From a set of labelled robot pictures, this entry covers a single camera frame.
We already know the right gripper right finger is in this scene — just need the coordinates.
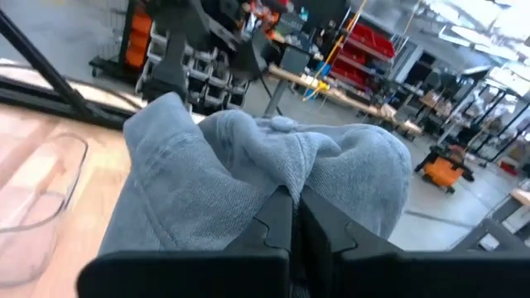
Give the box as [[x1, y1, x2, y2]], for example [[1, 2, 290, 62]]
[[300, 185, 530, 298]]

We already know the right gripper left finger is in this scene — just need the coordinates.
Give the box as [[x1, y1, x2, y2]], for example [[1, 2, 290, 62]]
[[76, 186, 293, 298]]

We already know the grey baseball cap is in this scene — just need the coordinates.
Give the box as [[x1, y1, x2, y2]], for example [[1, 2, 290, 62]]
[[98, 91, 413, 256]]

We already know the orange shop vacuum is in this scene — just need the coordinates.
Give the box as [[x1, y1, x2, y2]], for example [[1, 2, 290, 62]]
[[415, 143, 476, 195]]

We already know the long wooden workbench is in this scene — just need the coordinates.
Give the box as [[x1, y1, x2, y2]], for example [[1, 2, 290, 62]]
[[264, 64, 424, 137]]

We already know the grey bin rack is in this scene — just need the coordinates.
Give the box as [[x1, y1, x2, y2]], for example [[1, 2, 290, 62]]
[[135, 22, 252, 116]]

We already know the clear plastic bin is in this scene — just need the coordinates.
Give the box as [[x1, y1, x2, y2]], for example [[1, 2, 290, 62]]
[[0, 132, 89, 287]]

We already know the red bin shelf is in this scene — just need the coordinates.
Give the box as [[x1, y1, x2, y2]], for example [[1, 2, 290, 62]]
[[329, 18, 398, 91]]

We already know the orange bin rack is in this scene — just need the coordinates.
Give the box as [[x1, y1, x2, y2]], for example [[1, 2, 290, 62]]
[[123, 0, 155, 71]]

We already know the yellow broom handle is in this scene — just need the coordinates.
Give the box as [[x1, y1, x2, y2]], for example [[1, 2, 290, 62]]
[[301, 0, 369, 103]]

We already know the black aluminium table frame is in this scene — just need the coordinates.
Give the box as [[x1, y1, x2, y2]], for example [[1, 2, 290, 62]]
[[0, 7, 144, 130]]

